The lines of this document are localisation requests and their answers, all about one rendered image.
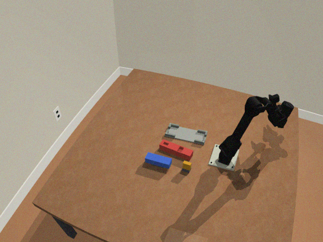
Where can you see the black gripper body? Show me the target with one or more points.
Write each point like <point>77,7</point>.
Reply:
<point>274,99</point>

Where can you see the yellow rectangular block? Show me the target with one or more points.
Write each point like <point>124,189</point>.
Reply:
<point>187,165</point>

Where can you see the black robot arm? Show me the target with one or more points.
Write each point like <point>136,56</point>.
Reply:
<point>253,107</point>

